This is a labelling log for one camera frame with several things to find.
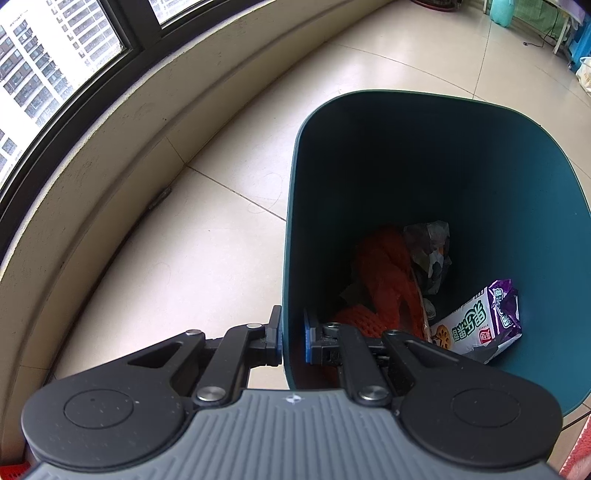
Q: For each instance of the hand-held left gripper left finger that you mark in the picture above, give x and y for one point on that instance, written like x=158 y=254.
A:
x=278 y=339

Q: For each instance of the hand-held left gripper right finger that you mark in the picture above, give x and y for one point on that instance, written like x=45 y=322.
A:
x=307 y=341

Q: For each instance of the orange foam fruit net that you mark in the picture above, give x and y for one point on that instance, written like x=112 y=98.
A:
x=360 y=321

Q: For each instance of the orange mesh net bag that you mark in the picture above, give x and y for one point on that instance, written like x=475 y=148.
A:
x=383 y=272

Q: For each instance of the clear plastic wrapper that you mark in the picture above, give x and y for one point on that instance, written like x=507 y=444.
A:
x=427 y=240

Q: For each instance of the purple green snack packet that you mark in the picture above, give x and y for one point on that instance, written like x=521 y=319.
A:
x=480 y=318

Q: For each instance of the dark green trash bin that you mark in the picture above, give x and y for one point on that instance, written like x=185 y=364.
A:
x=461 y=184

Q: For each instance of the red mesh plastic item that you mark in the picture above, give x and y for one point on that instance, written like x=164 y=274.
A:
x=14 y=471

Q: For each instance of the apartment buildings outside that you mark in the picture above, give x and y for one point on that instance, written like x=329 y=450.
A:
x=32 y=78

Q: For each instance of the brown ceramic plant pot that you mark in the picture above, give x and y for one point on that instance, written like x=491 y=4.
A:
x=434 y=3

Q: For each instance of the white shopping bag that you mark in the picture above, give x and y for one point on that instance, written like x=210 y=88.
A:
x=584 y=74

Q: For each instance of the white bench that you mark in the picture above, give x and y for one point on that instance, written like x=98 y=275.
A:
x=561 y=37

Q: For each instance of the blue plastic stool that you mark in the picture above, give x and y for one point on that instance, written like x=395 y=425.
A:
x=579 y=48

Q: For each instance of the green cloth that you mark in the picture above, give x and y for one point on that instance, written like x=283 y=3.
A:
x=535 y=11

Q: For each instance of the black window frame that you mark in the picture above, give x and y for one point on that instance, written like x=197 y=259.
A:
x=134 y=27

